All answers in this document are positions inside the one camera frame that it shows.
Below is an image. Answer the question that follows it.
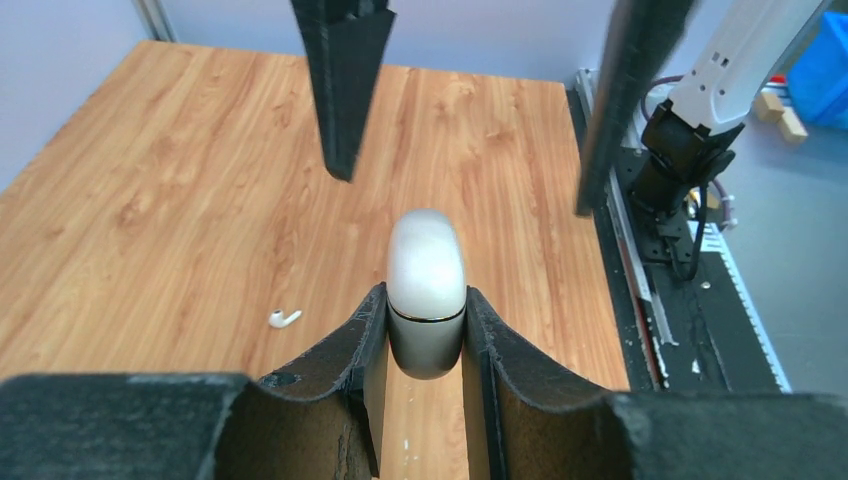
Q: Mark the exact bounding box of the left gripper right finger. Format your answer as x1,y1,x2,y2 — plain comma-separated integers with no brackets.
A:
463,288,847,479

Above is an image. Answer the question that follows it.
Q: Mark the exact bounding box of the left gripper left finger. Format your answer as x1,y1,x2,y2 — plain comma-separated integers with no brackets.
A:
1,284,388,479

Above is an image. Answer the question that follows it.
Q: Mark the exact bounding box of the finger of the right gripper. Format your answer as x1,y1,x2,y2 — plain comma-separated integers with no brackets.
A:
290,0,396,183
575,0,696,217

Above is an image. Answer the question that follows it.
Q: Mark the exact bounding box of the white earbud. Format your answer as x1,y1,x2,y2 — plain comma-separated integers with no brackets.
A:
268,309,302,329

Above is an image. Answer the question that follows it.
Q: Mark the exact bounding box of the white earbud charging case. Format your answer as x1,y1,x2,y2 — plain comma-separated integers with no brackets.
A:
386,209,467,380

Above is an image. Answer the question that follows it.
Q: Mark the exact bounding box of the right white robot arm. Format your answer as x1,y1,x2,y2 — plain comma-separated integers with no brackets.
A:
292,1,824,220

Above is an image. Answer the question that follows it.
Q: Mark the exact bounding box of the wooden block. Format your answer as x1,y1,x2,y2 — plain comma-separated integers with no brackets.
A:
777,107,808,145

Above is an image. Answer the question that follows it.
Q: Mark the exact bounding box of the blue bin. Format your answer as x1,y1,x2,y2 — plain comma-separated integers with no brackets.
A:
787,12,847,130

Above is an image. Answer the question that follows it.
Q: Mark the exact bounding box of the left aluminium frame post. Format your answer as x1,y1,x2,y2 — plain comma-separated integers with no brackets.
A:
132,0,178,43

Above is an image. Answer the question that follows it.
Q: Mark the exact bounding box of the white slotted cable duct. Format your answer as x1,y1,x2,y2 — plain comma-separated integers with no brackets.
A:
701,223,792,393

